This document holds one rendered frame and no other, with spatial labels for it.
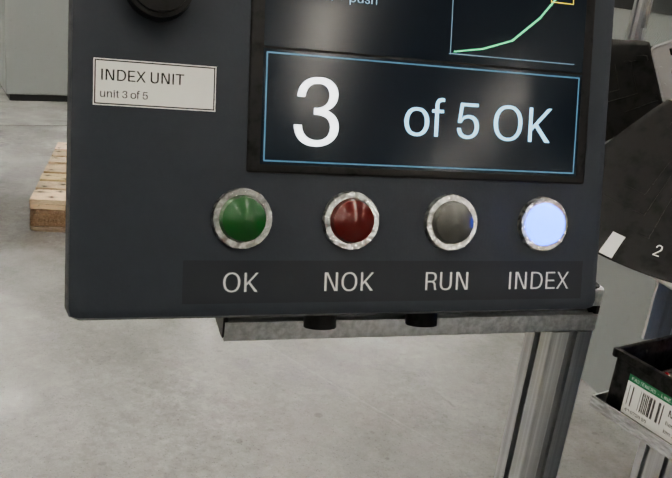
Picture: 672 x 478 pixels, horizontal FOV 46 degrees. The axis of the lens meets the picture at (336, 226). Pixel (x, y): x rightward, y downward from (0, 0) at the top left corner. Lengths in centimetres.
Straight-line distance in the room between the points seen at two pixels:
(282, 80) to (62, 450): 184
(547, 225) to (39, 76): 585
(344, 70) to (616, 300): 220
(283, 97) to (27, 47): 578
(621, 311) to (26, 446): 170
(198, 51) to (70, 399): 203
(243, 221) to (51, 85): 586
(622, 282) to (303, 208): 218
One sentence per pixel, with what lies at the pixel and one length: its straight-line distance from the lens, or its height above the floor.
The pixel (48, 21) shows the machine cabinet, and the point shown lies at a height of 58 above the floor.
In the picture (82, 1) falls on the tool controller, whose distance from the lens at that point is 34.
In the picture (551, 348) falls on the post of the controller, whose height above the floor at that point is 101.
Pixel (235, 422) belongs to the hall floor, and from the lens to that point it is 223.
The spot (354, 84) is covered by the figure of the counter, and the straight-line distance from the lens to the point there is 36.
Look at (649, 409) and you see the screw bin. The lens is 87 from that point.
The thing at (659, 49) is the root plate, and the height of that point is 116.
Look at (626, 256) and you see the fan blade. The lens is 99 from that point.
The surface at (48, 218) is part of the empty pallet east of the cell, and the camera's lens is 352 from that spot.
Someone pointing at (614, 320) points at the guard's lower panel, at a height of 30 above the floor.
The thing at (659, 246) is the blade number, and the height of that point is 95.
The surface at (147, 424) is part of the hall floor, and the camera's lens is 222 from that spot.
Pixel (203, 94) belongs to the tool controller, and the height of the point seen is 117.
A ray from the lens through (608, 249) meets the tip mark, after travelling 100.
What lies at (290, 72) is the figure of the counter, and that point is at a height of 118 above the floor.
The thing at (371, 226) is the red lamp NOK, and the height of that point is 112.
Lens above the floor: 123
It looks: 19 degrees down
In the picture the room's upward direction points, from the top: 7 degrees clockwise
